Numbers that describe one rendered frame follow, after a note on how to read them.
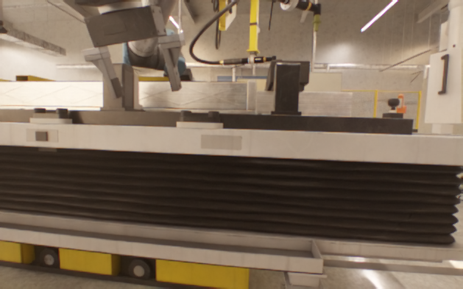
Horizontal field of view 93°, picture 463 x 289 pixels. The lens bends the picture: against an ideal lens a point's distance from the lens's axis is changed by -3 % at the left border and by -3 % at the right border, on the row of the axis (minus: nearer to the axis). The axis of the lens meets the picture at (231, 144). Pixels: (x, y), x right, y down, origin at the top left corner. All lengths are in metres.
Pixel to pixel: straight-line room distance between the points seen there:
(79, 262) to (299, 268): 1.12
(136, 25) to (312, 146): 0.44
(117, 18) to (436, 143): 0.71
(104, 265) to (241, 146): 1.09
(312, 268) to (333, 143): 0.45
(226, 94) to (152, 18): 0.40
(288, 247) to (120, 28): 0.87
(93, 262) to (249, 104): 1.14
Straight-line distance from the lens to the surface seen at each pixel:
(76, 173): 1.16
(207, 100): 0.79
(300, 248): 0.99
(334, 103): 1.01
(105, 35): 0.51
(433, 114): 3.48
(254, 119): 0.60
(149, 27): 0.46
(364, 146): 0.61
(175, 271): 1.30
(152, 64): 0.94
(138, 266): 1.43
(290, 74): 0.62
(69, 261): 1.57
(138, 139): 0.63
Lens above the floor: 0.85
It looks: 5 degrees down
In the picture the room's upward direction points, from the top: 2 degrees clockwise
